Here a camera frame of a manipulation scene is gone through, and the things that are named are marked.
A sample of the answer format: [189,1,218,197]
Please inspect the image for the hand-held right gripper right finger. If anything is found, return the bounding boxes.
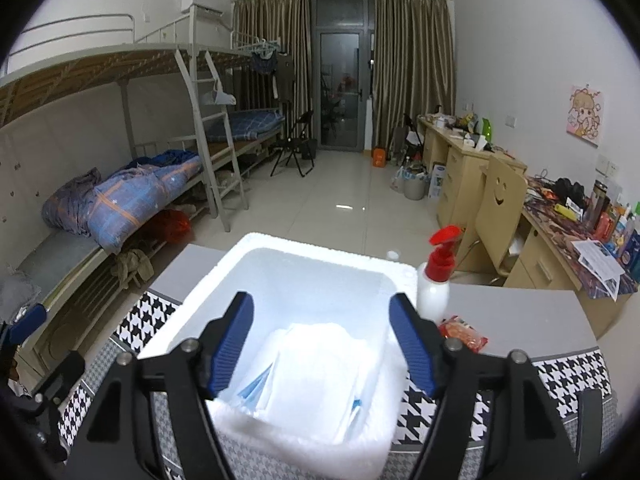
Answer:
[389,292,581,480]

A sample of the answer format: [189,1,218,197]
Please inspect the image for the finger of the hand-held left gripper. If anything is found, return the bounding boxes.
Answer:
[31,350,87,407]
[0,304,49,347]

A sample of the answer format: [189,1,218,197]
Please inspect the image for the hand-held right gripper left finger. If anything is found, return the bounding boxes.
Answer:
[62,290,256,480]

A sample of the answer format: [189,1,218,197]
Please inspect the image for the white foam box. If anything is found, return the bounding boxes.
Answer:
[135,231,422,480]

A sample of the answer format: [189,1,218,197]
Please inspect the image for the blue face mask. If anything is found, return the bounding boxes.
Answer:
[236,360,275,412]

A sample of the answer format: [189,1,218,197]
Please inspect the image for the red snack packet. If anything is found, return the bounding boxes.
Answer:
[438,315,489,354]

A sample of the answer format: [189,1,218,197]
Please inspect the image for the white pump bottle red top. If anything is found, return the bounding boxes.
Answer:
[416,225,469,324]

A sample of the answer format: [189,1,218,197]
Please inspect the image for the grey bed pad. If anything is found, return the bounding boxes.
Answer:
[14,230,101,302]

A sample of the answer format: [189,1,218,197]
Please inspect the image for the white packets inside box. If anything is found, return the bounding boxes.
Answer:
[260,322,387,445]

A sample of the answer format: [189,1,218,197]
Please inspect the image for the red plastic bag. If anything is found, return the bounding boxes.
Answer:
[150,209,194,246]

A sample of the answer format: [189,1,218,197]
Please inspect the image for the wooden desk with printed mat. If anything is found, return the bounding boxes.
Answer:
[500,175,634,342]

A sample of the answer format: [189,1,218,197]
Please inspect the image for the grey bucket with bags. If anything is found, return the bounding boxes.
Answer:
[390,161,431,201]

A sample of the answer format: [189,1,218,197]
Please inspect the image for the houndstooth tablecloth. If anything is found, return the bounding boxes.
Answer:
[56,287,619,480]

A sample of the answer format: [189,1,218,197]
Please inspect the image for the blue and white carton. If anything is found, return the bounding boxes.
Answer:
[427,162,449,200]

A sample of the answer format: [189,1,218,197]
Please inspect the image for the wooden chair with smiley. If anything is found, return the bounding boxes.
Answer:
[457,153,529,287]

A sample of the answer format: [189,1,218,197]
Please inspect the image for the blue plaid quilt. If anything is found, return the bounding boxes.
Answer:
[41,149,204,254]

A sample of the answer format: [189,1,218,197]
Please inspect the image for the cluttered wooden desk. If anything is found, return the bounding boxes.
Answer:
[417,114,527,230]

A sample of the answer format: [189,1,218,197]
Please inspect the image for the printed paper sheets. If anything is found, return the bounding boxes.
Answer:
[570,238,626,296]

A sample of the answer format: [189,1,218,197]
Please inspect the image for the black folding stand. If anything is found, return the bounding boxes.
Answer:
[390,112,426,166]

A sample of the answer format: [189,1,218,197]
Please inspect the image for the black folding chair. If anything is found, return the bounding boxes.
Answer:
[270,109,319,179]

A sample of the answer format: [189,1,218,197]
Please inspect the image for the blue plaid mattress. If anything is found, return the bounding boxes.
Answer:
[205,109,286,144]

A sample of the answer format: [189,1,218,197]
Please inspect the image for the black headphones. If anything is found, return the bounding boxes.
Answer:
[554,178,586,204]

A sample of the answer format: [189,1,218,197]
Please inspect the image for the row of toiletry bottles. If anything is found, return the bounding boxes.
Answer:
[580,180,640,282]

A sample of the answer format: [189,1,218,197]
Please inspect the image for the white plastic bag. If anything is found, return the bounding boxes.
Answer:
[202,77,236,106]

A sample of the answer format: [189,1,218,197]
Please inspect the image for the glass balcony door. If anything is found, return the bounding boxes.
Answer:
[309,0,376,154]

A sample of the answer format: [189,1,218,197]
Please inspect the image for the brown curtain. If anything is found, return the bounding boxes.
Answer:
[373,0,456,155]
[232,0,314,157]

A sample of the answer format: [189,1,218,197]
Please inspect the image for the hanging dark clothes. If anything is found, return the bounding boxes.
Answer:
[249,37,297,105]

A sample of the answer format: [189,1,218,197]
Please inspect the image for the white air conditioner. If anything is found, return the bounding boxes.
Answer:
[180,0,227,15]

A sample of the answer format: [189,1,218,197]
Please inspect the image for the cartoon wall poster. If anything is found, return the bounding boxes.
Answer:
[566,84,605,147]

